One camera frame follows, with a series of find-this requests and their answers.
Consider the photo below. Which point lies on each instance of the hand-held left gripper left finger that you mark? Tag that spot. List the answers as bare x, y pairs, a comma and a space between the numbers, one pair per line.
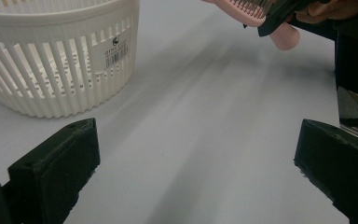
52, 174

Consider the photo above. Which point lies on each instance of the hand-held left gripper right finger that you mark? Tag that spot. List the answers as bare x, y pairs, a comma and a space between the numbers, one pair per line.
338, 168

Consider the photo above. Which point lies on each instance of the pink hairbrush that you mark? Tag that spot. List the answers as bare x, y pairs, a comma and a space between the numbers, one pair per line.
284, 39

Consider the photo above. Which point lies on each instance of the white plastic basket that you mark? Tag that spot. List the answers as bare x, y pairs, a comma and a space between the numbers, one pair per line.
43, 84

